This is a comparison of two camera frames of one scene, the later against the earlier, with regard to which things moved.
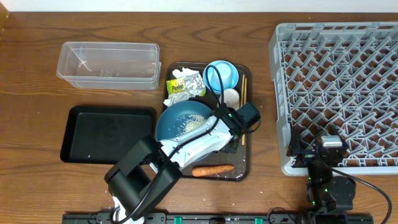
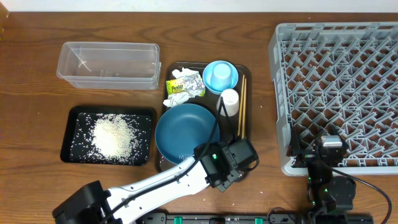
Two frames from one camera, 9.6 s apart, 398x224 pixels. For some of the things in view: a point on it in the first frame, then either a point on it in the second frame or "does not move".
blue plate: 180,118 does not move
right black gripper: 306,156 does not move
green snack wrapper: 193,83 does not move
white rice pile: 189,122 → 112,137
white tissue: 180,97 does not move
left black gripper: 230,153 → 242,178
